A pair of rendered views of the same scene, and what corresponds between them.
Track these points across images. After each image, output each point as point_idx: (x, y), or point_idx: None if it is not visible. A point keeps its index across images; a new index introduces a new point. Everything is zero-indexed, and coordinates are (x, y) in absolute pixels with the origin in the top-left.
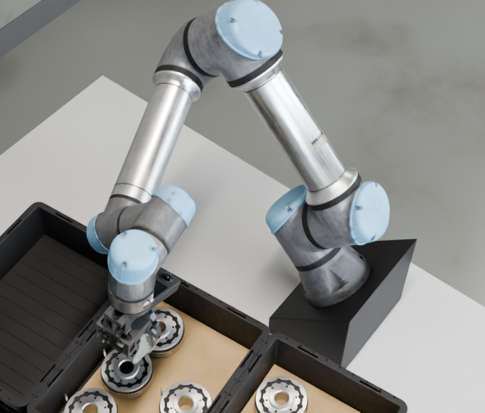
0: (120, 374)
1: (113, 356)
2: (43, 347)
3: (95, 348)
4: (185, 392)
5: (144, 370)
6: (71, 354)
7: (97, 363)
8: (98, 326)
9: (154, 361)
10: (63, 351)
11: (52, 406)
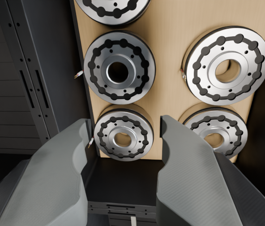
0: (119, 87)
1: (91, 66)
2: (23, 91)
3: (65, 84)
4: (218, 55)
5: (141, 60)
6: (51, 134)
7: (81, 74)
8: (37, 72)
9: (137, 26)
10: (40, 136)
11: (87, 153)
